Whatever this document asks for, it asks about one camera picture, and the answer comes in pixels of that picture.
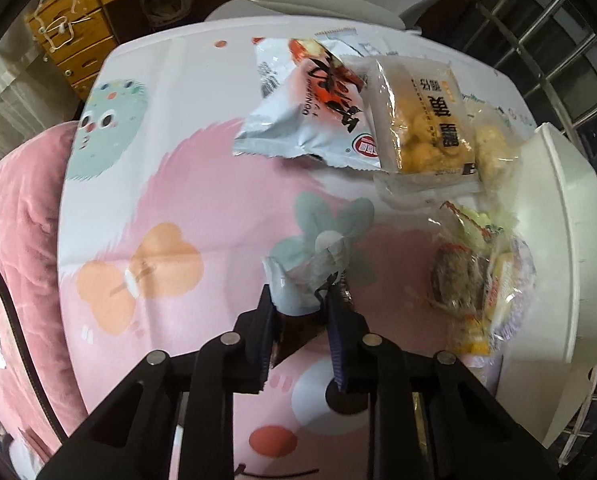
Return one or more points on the clear packet orange snack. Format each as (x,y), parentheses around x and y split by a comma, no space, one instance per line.
(493,152)

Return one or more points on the white plastic storage box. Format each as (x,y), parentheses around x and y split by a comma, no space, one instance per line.
(553,260)

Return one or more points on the pink cartoon tablecloth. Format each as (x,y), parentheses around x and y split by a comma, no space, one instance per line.
(178,170)

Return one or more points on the metal window grille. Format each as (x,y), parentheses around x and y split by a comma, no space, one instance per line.
(552,40)

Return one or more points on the waste bin with bag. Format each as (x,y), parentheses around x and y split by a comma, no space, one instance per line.
(166,5)

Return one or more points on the clear packet yellow puffs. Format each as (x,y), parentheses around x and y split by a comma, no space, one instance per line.
(418,125)

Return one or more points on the clear packet round nut cake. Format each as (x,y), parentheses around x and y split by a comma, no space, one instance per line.
(458,280)

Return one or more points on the silver red chips packet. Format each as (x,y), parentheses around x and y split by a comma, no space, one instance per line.
(303,115)

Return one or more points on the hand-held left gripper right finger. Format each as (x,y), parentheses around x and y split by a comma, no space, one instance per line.
(338,355)

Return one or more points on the pink quilt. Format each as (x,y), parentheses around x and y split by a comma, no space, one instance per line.
(23,220)

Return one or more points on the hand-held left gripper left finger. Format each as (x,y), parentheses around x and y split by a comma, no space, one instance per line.
(266,350)

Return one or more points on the small yellow snack packet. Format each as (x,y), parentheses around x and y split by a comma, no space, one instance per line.
(471,344)

